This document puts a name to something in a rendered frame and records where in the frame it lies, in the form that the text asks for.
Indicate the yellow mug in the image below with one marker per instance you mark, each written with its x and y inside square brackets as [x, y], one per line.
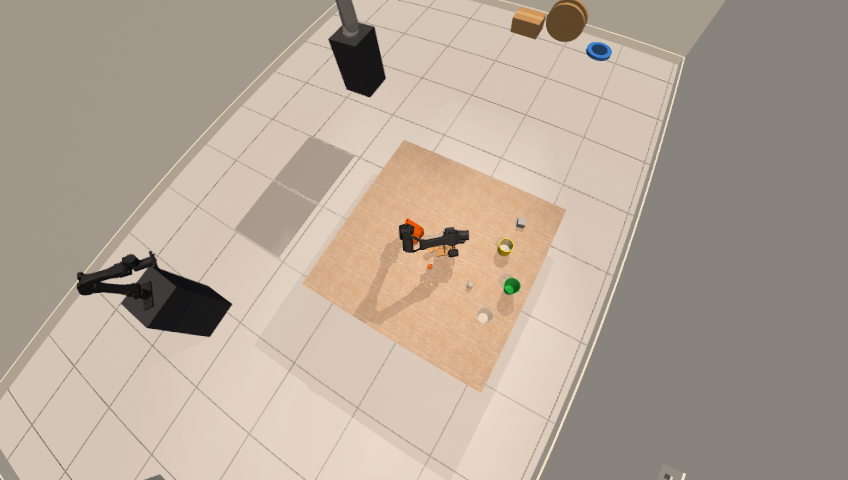
[505, 246]

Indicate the green cup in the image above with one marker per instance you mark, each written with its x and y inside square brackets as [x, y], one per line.
[512, 286]

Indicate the clear plastic cup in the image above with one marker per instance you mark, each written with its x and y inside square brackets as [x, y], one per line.
[484, 315]

